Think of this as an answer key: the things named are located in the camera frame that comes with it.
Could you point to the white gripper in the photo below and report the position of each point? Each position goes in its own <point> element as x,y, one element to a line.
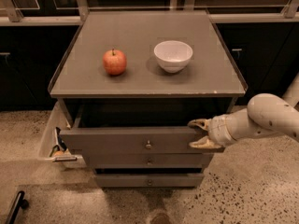
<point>219,131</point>

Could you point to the grey top drawer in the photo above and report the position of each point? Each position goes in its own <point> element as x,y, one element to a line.
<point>132,140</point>

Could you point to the grey drawer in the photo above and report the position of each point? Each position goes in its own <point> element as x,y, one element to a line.
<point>132,140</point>
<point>152,180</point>
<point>130,161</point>

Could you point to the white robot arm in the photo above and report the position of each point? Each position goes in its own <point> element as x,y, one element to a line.
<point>265,115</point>

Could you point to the grey bottom drawer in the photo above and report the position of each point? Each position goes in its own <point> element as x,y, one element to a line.
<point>152,180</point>

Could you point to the grey middle drawer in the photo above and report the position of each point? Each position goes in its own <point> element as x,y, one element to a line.
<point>130,161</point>

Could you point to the grey drawer cabinet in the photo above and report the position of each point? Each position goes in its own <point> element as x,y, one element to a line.
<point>144,95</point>

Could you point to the white ceramic bowl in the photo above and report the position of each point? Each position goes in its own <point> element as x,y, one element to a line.
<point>172,55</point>

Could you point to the red apple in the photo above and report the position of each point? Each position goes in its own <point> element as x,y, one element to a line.
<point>114,62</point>

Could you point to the snack bag in bin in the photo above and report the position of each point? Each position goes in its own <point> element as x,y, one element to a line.
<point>59,147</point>

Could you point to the translucent plastic bin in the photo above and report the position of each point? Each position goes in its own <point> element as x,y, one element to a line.
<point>57,119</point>

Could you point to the metal railing frame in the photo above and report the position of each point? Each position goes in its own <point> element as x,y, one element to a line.
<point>64,12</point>

